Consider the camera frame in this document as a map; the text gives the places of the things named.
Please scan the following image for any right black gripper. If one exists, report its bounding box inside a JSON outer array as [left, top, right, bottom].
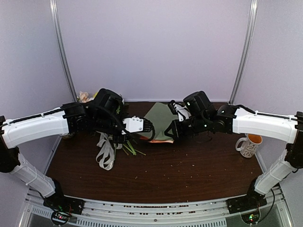
[[165, 114, 209, 140]]

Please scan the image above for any pink wrapping paper sheet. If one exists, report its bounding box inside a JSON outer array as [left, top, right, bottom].
[[145, 102, 177, 143]]

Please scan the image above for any peach flower stem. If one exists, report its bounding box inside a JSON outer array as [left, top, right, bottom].
[[77, 91, 90, 103]]

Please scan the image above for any pale yellow flower stem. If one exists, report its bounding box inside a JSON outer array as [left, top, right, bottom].
[[122, 141, 146, 156]]

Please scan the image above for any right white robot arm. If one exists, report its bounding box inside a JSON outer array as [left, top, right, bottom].
[[164, 91, 303, 209]]

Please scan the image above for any white printed ribbon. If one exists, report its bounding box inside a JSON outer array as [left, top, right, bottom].
[[96, 133, 122, 171]]

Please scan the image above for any white patterned mug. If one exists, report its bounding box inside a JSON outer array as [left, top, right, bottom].
[[235, 133, 263, 158]]

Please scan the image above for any left white patterned bowl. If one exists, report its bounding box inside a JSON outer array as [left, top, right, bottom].
[[61, 133, 75, 140]]

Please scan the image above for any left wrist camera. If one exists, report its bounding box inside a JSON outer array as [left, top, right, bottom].
[[123, 116, 144, 133]]

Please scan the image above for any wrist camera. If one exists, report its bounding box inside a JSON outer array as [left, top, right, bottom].
[[123, 116, 144, 133], [168, 100, 191, 122]]

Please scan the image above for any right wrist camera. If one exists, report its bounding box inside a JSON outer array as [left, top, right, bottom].
[[168, 100, 191, 122]]

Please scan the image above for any front aluminium rail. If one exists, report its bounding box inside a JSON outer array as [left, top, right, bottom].
[[23, 186, 288, 227]]

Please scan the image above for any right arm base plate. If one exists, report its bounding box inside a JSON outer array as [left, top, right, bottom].
[[226, 195, 267, 225]]

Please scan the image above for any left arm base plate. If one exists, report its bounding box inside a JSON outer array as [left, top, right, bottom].
[[42, 197, 85, 227]]

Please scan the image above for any right aluminium frame post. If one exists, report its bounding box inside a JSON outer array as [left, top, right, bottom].
[[229, 0, 258, 104]]

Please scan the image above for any aluminium frame post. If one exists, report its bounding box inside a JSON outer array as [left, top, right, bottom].
[[49, 0, 77, 102], [229, 0, 258, 104]]

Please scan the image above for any left aluminium frame post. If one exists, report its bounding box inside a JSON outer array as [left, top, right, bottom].
[[49, 0, 77, 102]]

